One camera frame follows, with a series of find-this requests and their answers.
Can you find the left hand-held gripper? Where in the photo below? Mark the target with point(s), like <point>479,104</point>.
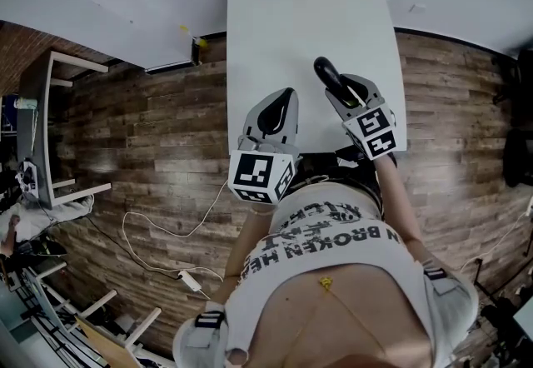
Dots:
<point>254,175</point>

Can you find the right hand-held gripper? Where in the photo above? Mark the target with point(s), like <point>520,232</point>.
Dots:
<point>372,129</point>

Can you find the person's right forearm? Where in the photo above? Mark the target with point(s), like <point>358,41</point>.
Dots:
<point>395,200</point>

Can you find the person's left forearm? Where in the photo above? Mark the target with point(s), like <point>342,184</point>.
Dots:
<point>245,245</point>

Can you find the white rectangular table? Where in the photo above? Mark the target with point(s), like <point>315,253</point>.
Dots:
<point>308,16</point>

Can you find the black shorts with belt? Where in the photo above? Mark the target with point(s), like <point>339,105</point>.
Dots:
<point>316,166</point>

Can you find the white printed shirt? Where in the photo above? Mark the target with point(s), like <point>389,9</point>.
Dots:
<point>325,241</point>

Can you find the black office chair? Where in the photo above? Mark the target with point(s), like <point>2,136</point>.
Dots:
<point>524,79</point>
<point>520,158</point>

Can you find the white power strip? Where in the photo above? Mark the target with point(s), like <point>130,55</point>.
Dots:
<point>188,279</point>

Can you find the black tripod stand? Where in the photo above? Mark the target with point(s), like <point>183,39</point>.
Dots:
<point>477,272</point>

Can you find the person's bare chest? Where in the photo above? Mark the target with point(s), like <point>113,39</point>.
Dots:
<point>358,316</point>

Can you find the grey side table white legs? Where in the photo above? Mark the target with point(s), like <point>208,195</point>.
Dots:
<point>39,141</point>

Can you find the pale green packet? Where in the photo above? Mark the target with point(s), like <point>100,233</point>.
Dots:
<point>25,103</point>

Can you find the white device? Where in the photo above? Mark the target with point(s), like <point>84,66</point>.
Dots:
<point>27,179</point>

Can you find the wooden top white leg table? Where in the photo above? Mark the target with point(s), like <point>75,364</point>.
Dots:
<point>108,347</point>

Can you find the white metal rack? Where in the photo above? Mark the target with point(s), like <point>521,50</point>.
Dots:
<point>39,295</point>

